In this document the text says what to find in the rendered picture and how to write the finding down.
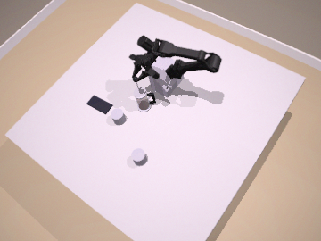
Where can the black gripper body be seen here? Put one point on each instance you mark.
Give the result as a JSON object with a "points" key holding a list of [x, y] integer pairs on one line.
{"points": [[151, 72]]}

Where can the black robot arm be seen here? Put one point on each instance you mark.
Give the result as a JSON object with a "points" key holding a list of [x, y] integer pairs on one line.
{"points": [[180, 67]]}

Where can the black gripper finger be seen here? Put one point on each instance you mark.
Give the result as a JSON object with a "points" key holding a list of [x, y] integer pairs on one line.
{"points": [[142, 76], [136, 69]]}

